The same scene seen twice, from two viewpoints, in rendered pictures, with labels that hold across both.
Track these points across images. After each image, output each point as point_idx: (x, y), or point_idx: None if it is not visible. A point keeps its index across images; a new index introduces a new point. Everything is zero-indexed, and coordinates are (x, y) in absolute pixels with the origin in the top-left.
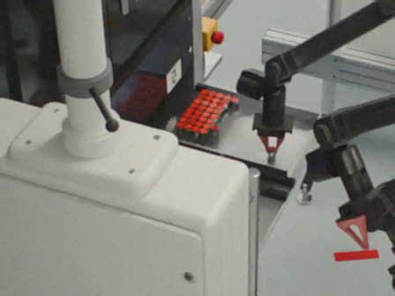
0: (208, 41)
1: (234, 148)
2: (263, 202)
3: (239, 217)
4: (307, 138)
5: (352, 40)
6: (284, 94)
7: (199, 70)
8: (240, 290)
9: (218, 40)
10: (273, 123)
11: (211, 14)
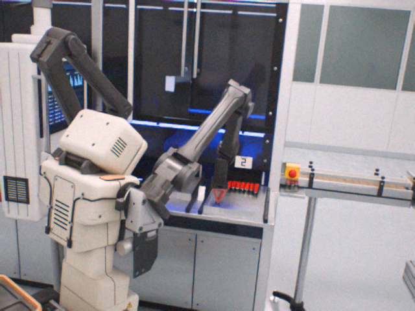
0: (286, 172)
1: (224, 199)
2: (183, 207)
3: (16, 65)
4: (236, 210)
5: (227, 129)
6: (219, 161)
7: (274, 182)
8: (19, 111)
9: (288, 172)
10: (213, 177)
11: (336, 189)
